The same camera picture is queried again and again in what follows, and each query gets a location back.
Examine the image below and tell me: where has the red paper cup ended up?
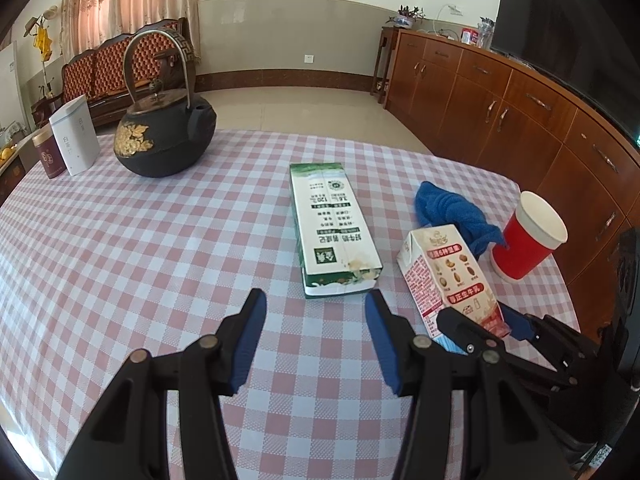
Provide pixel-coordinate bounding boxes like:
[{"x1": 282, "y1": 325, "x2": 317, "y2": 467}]
[{"x1": 490, "y1": 190, "x2": 568, "y2": 281}]

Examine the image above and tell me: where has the wooden coat stand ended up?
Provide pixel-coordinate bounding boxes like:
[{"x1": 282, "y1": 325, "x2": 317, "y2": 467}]
[{"x1": 25, "y1": 5, "x2": 60, "y2": 111}]

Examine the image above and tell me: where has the red and white milk carton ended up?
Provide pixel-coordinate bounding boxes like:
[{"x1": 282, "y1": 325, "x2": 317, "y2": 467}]
[{"x1": 396, "y1": 224, "x2": 512, "y2": 356}]

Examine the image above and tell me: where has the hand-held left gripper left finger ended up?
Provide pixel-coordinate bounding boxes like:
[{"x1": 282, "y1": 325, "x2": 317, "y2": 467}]
[{"x1": 55, "y1": 287, "x2": 268, "y2": 480}]

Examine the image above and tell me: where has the yellow garment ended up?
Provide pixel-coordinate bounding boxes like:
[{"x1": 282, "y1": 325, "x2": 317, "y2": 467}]
[{"x1": 32, "y1": 27, "x2": 54, "y2": 61}]

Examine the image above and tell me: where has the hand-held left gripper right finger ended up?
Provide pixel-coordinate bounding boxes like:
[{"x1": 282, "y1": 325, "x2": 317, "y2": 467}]
[{"x1": 365, "y1": 290, "x2": 571, "y2": 480}]

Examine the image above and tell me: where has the wooden sofa bench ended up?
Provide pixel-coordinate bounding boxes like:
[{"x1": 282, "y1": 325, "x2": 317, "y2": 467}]
[{"x1": 31, "y1": 17, "x2": 201, "y2": 128}]

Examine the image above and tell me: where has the green milk carton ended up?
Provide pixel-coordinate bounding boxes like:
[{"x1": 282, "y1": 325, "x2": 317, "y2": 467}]
[{"x1": 289, "y1": 162, "x2": 385, "y2": 300}]

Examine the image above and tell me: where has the black iron teapot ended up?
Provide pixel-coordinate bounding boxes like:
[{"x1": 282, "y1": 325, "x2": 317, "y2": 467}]
[{"x1": 114, "y1": 30, "x2": 217, "y2": 178}]

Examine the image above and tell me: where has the clear glass jar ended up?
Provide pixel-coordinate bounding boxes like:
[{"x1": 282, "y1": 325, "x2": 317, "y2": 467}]
[{"x1": 477, "y1": 17, "x2": 496, "y2": 50}]

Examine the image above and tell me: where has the black television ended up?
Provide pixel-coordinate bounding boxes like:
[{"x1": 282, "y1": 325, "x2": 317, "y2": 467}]
[{"x1": 490, "y1": 0, "x2": 640, "y2": 146}]

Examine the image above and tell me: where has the maroon tin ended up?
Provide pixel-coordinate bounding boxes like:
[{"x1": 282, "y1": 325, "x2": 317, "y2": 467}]
[{"x1": 32, "y1": 127, "x2": 68, "y2": 181}]

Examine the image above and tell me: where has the wooden sideboard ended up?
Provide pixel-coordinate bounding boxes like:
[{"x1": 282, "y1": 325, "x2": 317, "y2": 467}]
[{"x1": 382, "y1": 27, "x2": 640, "y2": 341}]

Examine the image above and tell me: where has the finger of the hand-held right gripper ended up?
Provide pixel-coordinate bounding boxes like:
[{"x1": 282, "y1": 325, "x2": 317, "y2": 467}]
[
  {"x1": 500, "y1": 304, "x2": 601, "y2": 362},
  {"x1": 436, "y1": 306, "x2": 581, "y2": 392}
]

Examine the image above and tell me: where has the white tin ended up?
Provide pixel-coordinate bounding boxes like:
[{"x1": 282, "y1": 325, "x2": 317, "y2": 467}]
[{"x1": 48, "y1": 95, "x2": 101, "y2": 177}]

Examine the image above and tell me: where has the white appliance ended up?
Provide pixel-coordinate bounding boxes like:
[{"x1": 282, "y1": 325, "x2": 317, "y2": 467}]
[{"x1": 0, "y1": 40, "x2": 23, "y2": 131}]

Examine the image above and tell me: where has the small wooden side table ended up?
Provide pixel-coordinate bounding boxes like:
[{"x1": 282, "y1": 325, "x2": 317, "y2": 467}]
[{"x1": 371, "y1": 25, "x2": 401, "y2": 106}]

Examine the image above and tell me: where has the pink checked tablecloth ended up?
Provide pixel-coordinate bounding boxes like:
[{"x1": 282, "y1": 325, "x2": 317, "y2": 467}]
[{"x1": 0, "y1": 129, "x2": 583, "y2": 480}]

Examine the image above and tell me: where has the blue towel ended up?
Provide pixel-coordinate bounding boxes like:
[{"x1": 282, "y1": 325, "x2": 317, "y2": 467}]
[{"x1": 414, "y1": 181, "x2": 508, "y2": 261}]

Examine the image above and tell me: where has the potted plant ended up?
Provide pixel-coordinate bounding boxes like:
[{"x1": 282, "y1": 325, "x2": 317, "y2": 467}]
[{"x1": 387, "y1": 5, "x2": 426, "y2": 28}]

